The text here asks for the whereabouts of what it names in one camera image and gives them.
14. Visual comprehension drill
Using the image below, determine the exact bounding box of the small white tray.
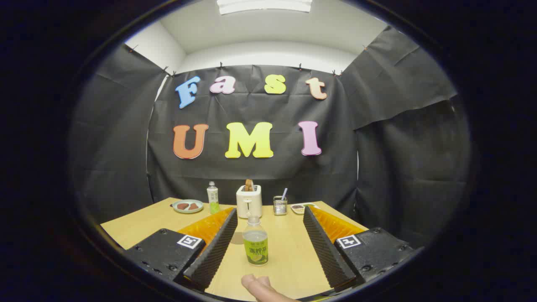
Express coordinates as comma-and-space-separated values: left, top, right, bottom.
290, 203, 319, 215

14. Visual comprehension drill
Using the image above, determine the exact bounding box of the ceiling light panel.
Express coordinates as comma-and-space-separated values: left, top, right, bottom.
216, 0, 313, 15

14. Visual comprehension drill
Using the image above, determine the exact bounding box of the green label juice bottle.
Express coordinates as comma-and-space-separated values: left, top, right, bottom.
243, 216, 269, 266

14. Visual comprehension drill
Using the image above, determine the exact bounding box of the black backdrop cloth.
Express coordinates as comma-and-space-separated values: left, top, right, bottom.
69, 26, 472, 248

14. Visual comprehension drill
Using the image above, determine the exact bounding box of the slim capped drink bottle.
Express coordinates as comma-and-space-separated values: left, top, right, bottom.
207, 181, 220, 214

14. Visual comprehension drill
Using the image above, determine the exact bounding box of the wooden table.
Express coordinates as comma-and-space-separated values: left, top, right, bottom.
100, 197, 370, 302

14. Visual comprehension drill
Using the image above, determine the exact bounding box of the pale green plate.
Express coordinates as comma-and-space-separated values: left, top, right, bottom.
172, 199, 204, 214

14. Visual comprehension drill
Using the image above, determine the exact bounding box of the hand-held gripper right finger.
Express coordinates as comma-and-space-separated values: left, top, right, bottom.
303, 206, 416, 293

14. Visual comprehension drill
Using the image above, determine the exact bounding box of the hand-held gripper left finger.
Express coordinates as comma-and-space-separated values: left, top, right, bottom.
124, 207, 238, 292

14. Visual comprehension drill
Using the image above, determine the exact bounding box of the white toaster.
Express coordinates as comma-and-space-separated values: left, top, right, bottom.
236, 185, 263, 219

